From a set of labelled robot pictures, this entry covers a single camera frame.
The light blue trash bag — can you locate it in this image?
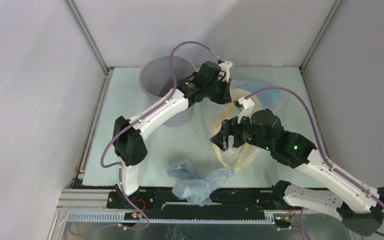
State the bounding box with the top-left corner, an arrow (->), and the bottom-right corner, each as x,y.
166,160 -> 235,206

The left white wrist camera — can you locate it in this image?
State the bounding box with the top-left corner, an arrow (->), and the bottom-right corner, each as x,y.
218,61 -> 235,83

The grey slotted cable duct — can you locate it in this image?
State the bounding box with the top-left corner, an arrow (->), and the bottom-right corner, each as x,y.
65,211 -> 275,225

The left aluminium frame post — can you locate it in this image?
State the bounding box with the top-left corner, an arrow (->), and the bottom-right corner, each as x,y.
63,0 -> 110,74

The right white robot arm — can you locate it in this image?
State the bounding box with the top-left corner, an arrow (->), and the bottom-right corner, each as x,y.
211,109 -> 384,237

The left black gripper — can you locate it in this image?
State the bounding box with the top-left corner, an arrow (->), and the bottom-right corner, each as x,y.
203,75 -> 232,105

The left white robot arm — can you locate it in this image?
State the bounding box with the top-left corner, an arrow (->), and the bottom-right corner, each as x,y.
112,61 -> 234,208

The clear bag with yellow rim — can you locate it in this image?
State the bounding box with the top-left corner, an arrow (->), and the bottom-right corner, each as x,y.
201,80 -> 284,171

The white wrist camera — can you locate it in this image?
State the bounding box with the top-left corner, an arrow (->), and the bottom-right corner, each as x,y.
234,96 -> 255,124
218,61 -> 235,83

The aluminium frame post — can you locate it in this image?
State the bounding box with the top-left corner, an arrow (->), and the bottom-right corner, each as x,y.
63,0 -> 110,74
299,0 -> 344,73

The grey plastic trash bin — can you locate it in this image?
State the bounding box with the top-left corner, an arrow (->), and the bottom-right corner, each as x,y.
138,56 -> 196,128

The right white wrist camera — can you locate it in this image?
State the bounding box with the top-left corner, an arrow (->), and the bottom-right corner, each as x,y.
234,96 -> 255,124

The right aluminium frame post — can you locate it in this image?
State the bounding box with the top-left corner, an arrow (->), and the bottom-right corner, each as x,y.
299,0 -> 344,73

